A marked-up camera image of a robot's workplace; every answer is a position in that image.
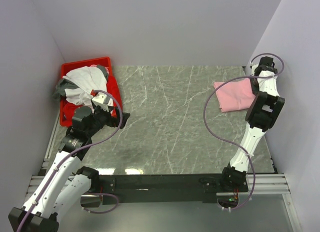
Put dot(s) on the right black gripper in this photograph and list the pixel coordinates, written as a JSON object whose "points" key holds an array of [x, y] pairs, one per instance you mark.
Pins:
{"points": [[255, 89]]}

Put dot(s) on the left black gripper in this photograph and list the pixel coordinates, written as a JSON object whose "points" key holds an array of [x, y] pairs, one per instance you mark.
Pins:
{"points": [[114, 121]]}

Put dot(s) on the pink t-shirt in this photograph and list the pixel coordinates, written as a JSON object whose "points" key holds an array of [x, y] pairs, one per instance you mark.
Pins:
{"points": [[235, 96]]}

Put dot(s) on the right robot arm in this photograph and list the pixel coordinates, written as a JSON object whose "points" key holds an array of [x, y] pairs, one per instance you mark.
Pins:
{"points": [[260, 117]]}

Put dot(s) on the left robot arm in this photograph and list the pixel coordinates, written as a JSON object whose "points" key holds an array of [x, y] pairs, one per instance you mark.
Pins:
{"points": [[65, 183]]}

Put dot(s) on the red plastic bin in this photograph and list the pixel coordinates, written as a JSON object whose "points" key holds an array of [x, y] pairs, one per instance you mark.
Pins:
{"points": [[104, 61]]}

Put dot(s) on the white t-shirt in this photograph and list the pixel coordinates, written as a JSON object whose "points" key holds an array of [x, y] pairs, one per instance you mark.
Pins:
{"points": [[85, 79]]}

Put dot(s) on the grey t-shirt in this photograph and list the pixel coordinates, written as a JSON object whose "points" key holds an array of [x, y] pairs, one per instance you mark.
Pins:
{"points": [[60, 88]]}

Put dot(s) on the black base beam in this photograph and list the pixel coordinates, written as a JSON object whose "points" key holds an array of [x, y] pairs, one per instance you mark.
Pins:
{"points": [[168, 187]]}

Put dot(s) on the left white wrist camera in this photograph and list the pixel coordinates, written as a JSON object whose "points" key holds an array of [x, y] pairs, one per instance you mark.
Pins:
{"points": [[101, 100]]}

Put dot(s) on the aluminium frame rail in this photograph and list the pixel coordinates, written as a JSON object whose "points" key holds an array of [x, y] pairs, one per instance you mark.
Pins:
{"points": [[266, 184]]}

